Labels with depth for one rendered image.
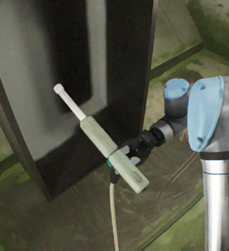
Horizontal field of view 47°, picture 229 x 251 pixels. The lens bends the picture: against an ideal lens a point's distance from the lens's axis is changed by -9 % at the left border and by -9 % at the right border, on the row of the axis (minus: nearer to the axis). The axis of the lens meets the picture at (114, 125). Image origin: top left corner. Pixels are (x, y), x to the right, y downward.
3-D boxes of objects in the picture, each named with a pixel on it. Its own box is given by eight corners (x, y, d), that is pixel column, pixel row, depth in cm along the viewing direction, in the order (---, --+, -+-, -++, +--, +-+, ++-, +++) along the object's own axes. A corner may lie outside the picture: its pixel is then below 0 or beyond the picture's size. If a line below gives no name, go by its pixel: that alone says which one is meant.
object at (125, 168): (138, 199, 104) (152, 181, 84) (129, 207, 102) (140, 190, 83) (63, 111, 120) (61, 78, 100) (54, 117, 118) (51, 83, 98)
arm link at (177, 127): (176, 99, 110) (176, 117, 116) (155, 114, 104) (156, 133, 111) (194, 108, 104) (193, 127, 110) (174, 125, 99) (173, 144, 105)
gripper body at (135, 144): (136, 168, 101) (159, 150, 106) (142, 159, 94) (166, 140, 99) (122, 153, 103) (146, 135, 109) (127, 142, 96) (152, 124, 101)
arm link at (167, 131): (176, 133, 100) (158, 114, 103) (167, 140, 98) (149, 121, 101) (169, 144, 108) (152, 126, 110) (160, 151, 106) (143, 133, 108)
